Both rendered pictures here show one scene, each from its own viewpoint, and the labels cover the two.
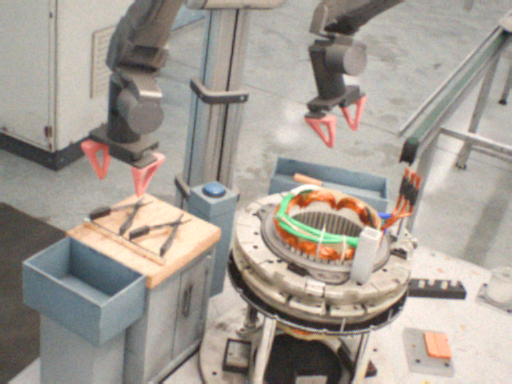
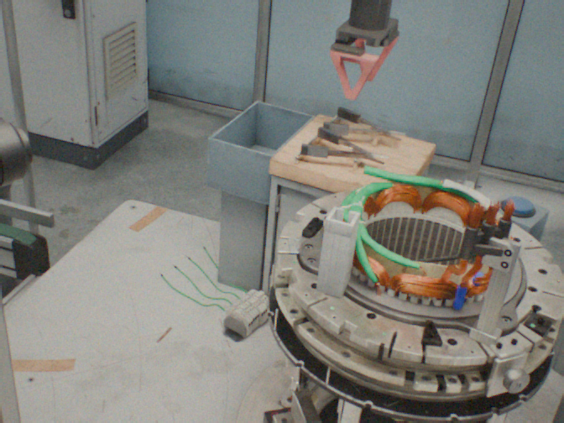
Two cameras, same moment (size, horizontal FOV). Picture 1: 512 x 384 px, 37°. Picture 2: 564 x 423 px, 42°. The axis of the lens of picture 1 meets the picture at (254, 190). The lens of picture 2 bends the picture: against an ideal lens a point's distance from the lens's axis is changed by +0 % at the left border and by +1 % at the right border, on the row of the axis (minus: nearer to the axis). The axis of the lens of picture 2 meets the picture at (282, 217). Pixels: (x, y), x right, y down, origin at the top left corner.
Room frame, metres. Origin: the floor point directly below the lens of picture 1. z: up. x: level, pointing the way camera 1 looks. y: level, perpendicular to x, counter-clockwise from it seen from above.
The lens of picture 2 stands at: (0.91, -0.80, 1.56)
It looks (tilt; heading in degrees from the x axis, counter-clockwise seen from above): 32 degrees down; 84
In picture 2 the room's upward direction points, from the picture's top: 5 degrees clockwise
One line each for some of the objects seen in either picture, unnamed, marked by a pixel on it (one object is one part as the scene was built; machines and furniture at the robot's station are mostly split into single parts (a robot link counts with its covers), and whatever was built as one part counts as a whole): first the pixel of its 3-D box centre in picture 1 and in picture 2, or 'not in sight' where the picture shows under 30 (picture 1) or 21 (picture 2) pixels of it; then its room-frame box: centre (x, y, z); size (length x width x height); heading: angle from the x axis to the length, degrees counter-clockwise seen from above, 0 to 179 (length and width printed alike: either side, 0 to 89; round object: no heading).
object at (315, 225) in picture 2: (297, 268); (312, 227); (1.02, -0.09, 1.10); 0.03 x 0.01 x 0.01; 62
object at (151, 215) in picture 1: (145, 236); (355, 158); (1.12, 0.18, 1.05); 0.20 x 0.19 x 0.02; 152
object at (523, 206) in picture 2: (214, 188); (519, 205); (1.34, 0.08, 1.04); 0.04 x 0.04 x 0.01
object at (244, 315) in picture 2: not in sight; (248, 312); (0.97, 0.11, 0.80); 0.10 x 0.05 x 0.04; 51
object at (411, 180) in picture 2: (291, 200); (425, 184); (1.15, -0.07, 1.15); 0.15 x 0.04 x 0.02; 152
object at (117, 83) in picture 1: (127, 93); not in sight; (1.11, 0.22, 1.32); 0.07 x 0.06 x 0.07; 30
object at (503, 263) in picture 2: not in sight; (498, 254); (1.16, -0.27, 1.20); 0.02 x 0.01 x 0.03; 144
